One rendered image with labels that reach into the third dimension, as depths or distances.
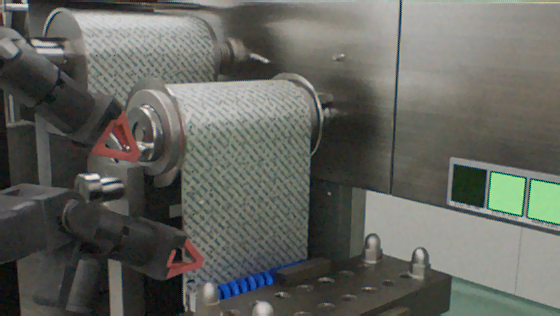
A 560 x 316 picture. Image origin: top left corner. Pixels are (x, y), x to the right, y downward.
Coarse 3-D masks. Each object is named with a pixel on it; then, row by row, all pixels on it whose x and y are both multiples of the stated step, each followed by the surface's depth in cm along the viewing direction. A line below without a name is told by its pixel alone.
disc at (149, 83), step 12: (144, 84) 93; (156, 84) 91; (168, 96) 89; (180, 108) 88; (180, 120) 88; (180, 132) 89; (180, 144) 89; (180, 156) 90; (180, 168) 90; (144, 180) 97; (156, 180) 94; (168, 180) 92
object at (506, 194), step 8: (496, 176) 95; (504, 176) 94; (496, 184) 95; (504, 184) 94; (512, 184) 93; (520, 184) 93; (496, 192) 95; (504, 192) 94; (512, 192) 94; (520, 192) 93; (496, 200) 95; (504, 200) 95; (512, 200) 94; (520, 200) 93; (496, 208) 96; (504, 208) 95; (512, 208) 94; (520, 208) 93
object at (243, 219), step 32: (288, 160) 104; (192, 192) 92; (224, 192) 96; (256, 192) 101; (288, 192) 105; (192, 224) 93; (224, 224) 97; (256, 224) 102; (288, 224) 107; (192, 256) 94; (224, 256) 98; (256, 256) 103; (288, 256) 108; (192, 288) 95
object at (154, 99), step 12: (132, 96) 94; (144, 96) 92; (156, 96) 90; (156, 108) 90; (168, 108) 89; (168, 120) 89; (312, 120) 107; (168, 132) 89; (168, 144) 90; (168, 156) 90; (144, 168) 94; (156, 168) 92; (168, 168) 92
